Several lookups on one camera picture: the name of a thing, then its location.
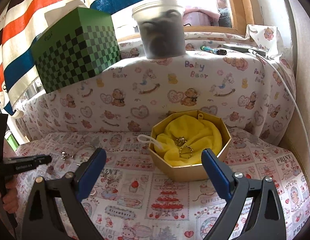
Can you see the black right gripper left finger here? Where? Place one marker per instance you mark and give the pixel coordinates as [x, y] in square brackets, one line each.
[42, 219]

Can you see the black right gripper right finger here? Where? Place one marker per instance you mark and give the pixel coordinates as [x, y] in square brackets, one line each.
[265, 219]

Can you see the silver charm earring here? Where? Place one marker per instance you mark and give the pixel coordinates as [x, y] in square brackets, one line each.
[180, 141]

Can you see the gold octagonal jewelry box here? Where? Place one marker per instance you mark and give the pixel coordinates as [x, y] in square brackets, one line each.
[190, 172]

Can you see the person's left hand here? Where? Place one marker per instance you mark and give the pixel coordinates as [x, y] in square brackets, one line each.
[10, 200]

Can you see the silver bangle with charm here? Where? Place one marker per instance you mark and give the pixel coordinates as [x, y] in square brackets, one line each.
[72, 155]

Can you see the silver dangling earring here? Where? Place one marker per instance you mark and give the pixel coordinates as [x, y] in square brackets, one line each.
[108, 176]

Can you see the yellow cloth pouch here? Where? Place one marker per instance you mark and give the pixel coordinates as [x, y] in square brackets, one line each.
[200, 135]

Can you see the baby bear print cloth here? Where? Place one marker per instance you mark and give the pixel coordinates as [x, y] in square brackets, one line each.
[245, 90]

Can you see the green checkered box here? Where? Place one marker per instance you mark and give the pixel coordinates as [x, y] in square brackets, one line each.
[77, 47]

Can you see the striped canvas tote bag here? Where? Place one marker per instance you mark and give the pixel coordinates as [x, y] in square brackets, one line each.
[20, 23]

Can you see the dark grey power bank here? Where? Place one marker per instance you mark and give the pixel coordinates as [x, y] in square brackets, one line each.
[243, 48]

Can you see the grey translucent plastic tub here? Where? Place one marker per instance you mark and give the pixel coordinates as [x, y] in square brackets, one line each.
[161, 28]

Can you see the wooden window frame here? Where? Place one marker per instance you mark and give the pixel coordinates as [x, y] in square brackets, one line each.
[220, 16]

